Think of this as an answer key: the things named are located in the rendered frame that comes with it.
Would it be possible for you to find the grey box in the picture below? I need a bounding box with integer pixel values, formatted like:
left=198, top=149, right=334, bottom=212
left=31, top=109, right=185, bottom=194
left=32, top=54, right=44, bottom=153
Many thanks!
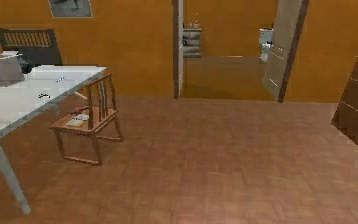
left=0, top=50, right=26, bottom=88

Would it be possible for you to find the brown chest of drawers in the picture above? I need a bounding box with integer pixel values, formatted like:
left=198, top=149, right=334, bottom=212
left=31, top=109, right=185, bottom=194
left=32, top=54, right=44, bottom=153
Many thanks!
left=331, top=55, right=358, bottom=146

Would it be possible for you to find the red tool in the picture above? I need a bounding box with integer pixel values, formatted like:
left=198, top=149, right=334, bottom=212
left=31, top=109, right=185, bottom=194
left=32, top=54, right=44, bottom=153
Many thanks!
left=69, top=105, right=90, bottom=116

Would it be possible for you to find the grey shelf unit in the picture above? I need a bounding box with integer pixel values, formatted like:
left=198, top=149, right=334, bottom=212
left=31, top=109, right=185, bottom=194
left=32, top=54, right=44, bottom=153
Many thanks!
left=182, top=21, right=203, bottom=59

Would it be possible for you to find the white table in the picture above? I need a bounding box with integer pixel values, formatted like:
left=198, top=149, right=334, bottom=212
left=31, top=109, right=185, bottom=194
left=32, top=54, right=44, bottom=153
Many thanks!
left=0, top=64, right=108, bottom=216

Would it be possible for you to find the black round object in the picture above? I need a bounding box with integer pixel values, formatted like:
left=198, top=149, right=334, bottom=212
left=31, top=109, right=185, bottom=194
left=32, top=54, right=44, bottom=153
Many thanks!
left=17, top=55, right=35, bottom=75

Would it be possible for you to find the beige room door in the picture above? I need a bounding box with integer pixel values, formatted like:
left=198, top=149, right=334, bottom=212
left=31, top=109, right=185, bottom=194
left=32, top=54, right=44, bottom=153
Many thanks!
left=262, top=0, right=310, bottom=104

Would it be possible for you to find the grey framed wall picture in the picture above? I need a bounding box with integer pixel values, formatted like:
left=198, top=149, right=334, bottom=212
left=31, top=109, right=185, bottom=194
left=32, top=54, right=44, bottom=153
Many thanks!
left=47, top=0, right=94, bottom=19

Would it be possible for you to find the white paper sheet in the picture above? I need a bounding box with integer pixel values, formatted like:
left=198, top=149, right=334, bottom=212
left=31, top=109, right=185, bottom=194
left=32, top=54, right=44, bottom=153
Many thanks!
left=66, top=113, right=90, bottom=127

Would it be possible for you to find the brown wooden chair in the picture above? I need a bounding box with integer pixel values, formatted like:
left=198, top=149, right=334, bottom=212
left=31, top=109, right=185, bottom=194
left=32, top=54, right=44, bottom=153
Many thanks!
left=49, top=73, right=125, bottom=167

